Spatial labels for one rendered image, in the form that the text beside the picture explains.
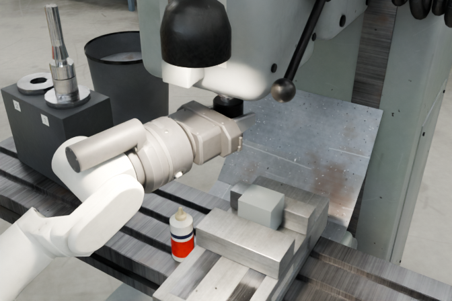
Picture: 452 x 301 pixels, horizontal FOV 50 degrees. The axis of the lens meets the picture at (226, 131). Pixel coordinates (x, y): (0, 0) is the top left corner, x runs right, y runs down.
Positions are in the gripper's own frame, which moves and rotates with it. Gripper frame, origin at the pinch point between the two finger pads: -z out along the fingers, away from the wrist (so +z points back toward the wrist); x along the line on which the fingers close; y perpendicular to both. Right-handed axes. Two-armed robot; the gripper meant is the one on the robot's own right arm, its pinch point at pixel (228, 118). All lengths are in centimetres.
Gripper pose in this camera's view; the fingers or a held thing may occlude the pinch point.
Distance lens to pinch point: 75.4
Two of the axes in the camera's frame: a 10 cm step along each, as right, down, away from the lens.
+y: 0.1, 8.5, 5.2
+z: -7.2, 3.7, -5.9
